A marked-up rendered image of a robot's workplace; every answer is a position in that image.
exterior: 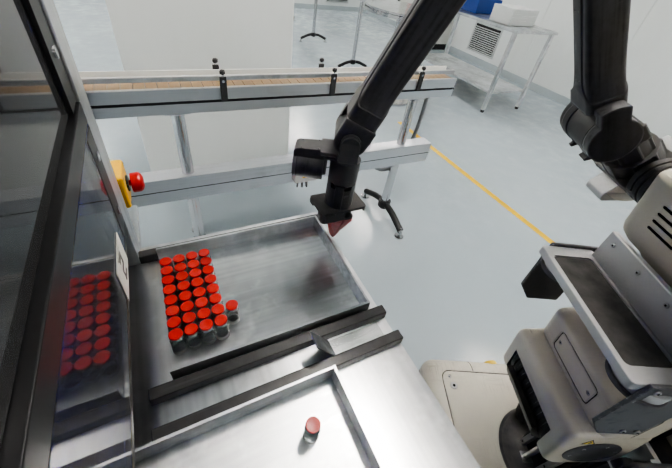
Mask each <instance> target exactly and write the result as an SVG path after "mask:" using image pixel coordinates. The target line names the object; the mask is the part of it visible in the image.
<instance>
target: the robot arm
mask: <svg viewBox="0 0 672 468"><path fill-rule="evenodd" d="M466 1H467V0H414V1H413V3H412V4H411V6H410V7H409V9H408V11H407V12H406V14H405V16H404V17H403V19H402V20H401V22H400V24H399V25H398V27H397V28H396V30H395V32H394V33H393V35H392V36H391V38H390V40H389V41H388V43H387V45H386V46H385V48H384V49H383V51H382V53H381V54H380V56H379V57H378V59H377V61H376V62H375V64H374V65H373V67H372V69H371V70H370V72H369V74H368V75H367V77H366V78H365V80H364V81H363V83H362V84H361V85H360V86H359V87H358V88H357V90H356V91H355V93H354V94H353V96H352V98H351V99H350V101H349V102H347V103H346V105H345V106H344V108H343V110H342V111H341V113H340V115H339V116H338V118H337V120H336V126H335V136H334V139H327V138H322V140H318V139H305V138H299V139H297V141H296V144H295V148H294V152H293V159H292V160H293V161H292V170H291V171H292V175H293V176H300V177H307V178H314V179H321V180H322V175H325V174H326V167H327V161H328V160H330V167H329V174H328V180H327V186H326V193H321V194H315V195H311V196H310V203H311V204H312V206H315V207H316V209H317V210H318V215H319V220H320V221H321V223H322V224H327V225H328V230H329V234H330V235H331V237H334V236H335V235H336V234H337V233H338V232H339V231H340V230H341V229H342V228H343V227H345V226H346V225H347V224H348V223H349V222H351V221H352V217H353V214H352V213H351V211H356V210H361V209H362V210H363V211H364V210H365V206H366V205H365V203H364V202H363V201H362V200H361V198H360V197H359V196H358V195H357V193H356V192H355V186H356V182H357V177H358V173H359V168H360V164H361V157H360V156H359V155H361V154H362V153H363V152H364V151H365V150H366V149H367V147H368V146H369V144H370V143H371V142H372V140H373V139H374V138H375V136H376V131H377V129H378V128H379V126H380V125H381V124H382V122H383V121H384V119H385V118H386V116H387V114H388V112H389V110H390V108H391V106H392V105H393V103H394V102H395V100H396V99H397V97H398V96H399V94H400V93H401V92H402V90H403V89H404V87H405V86H406V85H407V83H408V82H409V80H410V79H411V78H412V76H413V75H414V73H415V72H416V71H417V69H418V68H419V66H420V65H421V64H422V62H423V61H424V59H425V58H426V57H427V55H428V54H429V52H430V51H431V50H432V48H433V47H434V45H435V44H436V43H437V41H438V40H439V38H440V37H441V36H442V34H443V33H444V31H445V30H446V29H447V27H448V26H449V24H450V23H451V22H452V20H453V19H454V17H455V16H456V15H457V13H458V12H459V10H460V9H461V8H462V6H463V5H464V3H465V2H466ZM630 10H631V0H573V34H574V83H573V88H572V89H571V90H570V103H569V104H568V105H567V106H566V107H565V109H564V110H563V112H562V114H561V116H560V125H561V127H562V129H563V131H564V132H565V133H566V134H567V135H568V137H570V138H571V139H572V142H570V143H569V145H570V146H571V147H572V146H575V145H578V146H579V147H580V148H581V150H582V152H581V153H580V154H579V156H580V157H581V158H582V159H583V160H584V161H587V160H591V159H592V160H593V162H594V163H595V165H596V167H598V168H599V169H600V170H601V171H603V172H604V173H605V174H606V175H607V176H608V177H609V178H610V179H611V180H613V181H614V182H615V183H616V184H617V185H618V186H619V187H620V188H621V189H623V190H624V191H625V193H627V194H628V195H629V196H630V195H631V197H632V191H629V190H628V189H627V188H626V187H627V184H628V182H629V180H630V179H631V177H632V176H633V175H634V174H635V173H636V172H637V171H639V170H640V169H641V168H643V167H644V166H646V165H648V164H650V163H652V162H654V161H657V160H660V159H665V158H672V152H671V151H670V150H668V149H667V148H666V146H665V143H664V141H663V139H662V138H659V137H658V136H657V135H656V134H654V133H652V132H650V129H649V127H648V125H647V123H643V122H642V121H640V120H639V119H638V118H636V117H635V116H634V115H632V113H633V106H632V105H631V104H629V103H628V93H629V91H628V83H627V80H626V65H627V49H628V36H629V23H630Z"/></svg>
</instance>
